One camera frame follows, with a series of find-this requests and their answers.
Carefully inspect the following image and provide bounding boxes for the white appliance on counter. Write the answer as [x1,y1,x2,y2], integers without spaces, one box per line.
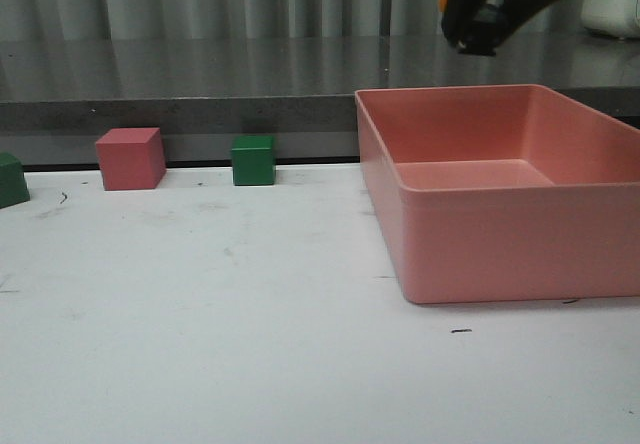
[581,0,639,39]

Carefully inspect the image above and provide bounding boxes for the pink plastic bin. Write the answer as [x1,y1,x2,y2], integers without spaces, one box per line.
[355,84,639,304]

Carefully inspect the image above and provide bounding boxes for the green cube block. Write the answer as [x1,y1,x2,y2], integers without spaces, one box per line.
[231,135,276,186]

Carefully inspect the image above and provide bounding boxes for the pink cube block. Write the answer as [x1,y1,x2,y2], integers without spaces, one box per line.
[95,127,166,191]

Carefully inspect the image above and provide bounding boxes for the grey stone counter shelf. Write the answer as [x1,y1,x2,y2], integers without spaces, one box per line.
[1,32,639,170]

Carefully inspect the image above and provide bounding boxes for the green block at left edge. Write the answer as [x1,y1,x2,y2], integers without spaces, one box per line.
[0,152,30,209]

